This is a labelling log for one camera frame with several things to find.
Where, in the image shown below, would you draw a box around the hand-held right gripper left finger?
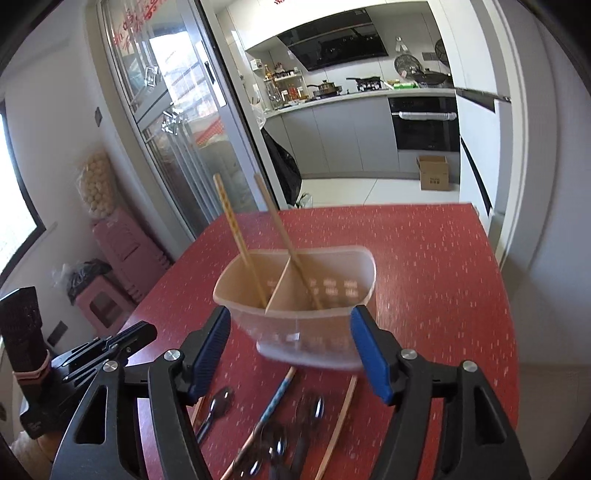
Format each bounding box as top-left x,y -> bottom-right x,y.
50,305 -> 232,480

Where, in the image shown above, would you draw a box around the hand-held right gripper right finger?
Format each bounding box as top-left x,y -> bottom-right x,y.
350,305 -> 532,480

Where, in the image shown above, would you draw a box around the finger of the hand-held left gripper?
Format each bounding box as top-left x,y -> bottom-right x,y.
62,322 -> 158,384

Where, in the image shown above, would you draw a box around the white plastic utensil holder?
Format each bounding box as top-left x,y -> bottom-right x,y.
212,244 -> 377,370

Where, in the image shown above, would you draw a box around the blue patterned chopstick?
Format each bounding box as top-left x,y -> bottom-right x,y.
221,366 -> 297,480

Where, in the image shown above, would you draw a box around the dotted wooden chopstick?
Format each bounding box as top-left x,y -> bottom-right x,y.
213,174 -> 269,308

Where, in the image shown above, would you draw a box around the pink plastic stool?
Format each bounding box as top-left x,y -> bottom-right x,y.
75,276 -> 140,339

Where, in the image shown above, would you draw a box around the black plastic bag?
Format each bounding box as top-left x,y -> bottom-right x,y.
52,259 -> 112,306

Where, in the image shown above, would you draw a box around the stack of pink stools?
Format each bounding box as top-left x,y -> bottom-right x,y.
91,207 -> 172,306

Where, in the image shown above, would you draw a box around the bag of white balls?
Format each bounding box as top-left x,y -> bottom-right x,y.
75,151 -> 117,219

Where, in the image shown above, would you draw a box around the window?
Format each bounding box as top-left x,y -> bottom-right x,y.
0,100 -> 48,278

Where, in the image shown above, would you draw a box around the cardboard box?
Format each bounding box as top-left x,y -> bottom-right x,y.
416,155 -> 451,191

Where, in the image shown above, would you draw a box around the black garbage bag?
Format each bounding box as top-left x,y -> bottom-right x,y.
260,128 -> 304,206

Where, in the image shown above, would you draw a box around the grey kitchen cabinets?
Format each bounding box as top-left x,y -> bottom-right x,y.
264,97 -> 399,180

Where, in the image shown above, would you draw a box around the glass sliding door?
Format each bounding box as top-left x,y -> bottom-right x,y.
98,0 -> 279,264

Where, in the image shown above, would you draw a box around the black built-in oven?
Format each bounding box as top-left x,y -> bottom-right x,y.
388,95 -> 461,152

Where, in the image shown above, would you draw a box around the cooking pot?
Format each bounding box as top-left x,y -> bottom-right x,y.
307,79 -> 343,98

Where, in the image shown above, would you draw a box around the spice rack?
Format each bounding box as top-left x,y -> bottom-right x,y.
262,62 -> 309,106

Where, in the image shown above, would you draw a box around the black wok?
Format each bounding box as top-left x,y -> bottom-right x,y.
414,68 -> 454,87

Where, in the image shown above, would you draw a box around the black range hood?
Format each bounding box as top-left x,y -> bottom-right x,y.
276,20 -> 389,73

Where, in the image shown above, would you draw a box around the wall socket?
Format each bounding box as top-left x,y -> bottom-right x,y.
47,320 -> 68,348

